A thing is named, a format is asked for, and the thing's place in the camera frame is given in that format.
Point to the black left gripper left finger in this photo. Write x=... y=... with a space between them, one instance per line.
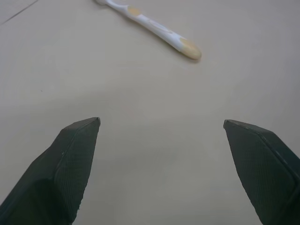
x=58 y=173

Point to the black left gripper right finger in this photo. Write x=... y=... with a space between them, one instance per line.
x=262 y=173

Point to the white and yellow toothbrush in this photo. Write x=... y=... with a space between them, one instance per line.
x=156 y=25

